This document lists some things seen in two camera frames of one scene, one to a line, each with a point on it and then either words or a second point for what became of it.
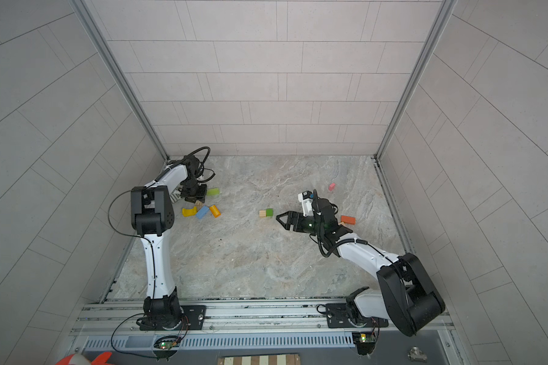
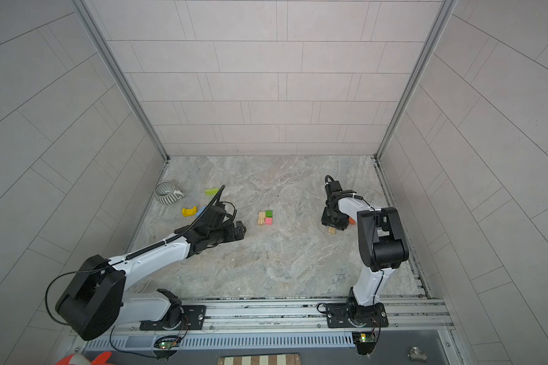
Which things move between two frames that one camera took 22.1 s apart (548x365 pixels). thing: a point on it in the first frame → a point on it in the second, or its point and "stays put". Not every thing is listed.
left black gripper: [202, 195] → [233, 236]
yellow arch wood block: [189, 212] stays put
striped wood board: [291, 359] stays put
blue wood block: [202, 212] stays put
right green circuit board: [365, 342] stays put
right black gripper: [293, 216] → [325, 217]
